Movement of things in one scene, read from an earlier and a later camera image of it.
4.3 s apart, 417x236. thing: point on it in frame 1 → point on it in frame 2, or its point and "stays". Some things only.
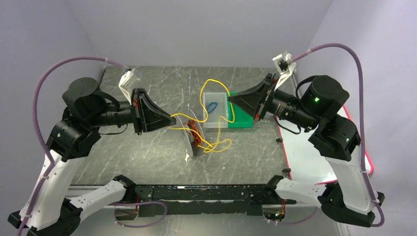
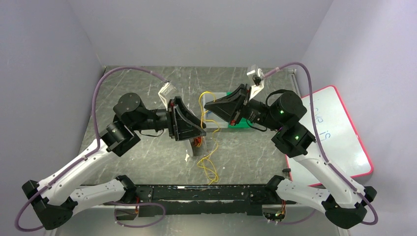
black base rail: [243, 200] stays
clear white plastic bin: [215, 110] stays
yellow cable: [223, 145] → [216, 137]
